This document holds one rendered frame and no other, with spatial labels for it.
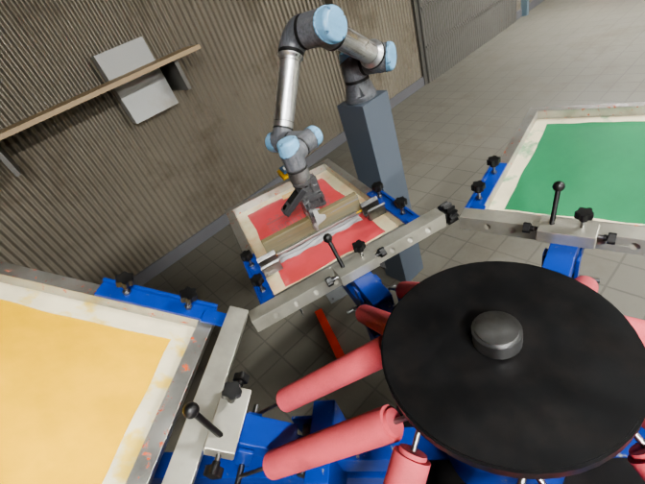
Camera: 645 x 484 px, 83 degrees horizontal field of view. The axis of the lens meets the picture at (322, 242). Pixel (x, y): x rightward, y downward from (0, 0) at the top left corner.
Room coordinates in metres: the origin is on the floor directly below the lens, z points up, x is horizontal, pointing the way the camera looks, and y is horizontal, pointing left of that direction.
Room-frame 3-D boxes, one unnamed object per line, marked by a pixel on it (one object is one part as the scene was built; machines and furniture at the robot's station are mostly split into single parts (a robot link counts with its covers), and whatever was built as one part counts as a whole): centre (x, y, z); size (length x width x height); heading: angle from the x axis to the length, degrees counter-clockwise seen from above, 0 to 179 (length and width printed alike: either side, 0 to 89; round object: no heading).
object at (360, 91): (1.78, -0.44, 1.25); 0.15 x 0.15 x 0.10
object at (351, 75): (1.77, -0.45, 1.37); 0.13 x 0.12 x 0.14; 44
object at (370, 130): (1.78, -0.44, 0.60); 0.18 x 0.18 x 1.20; 29
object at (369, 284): (0.75, -0.07, 1.02); 0.17 x 0.06 x 0.05; 10
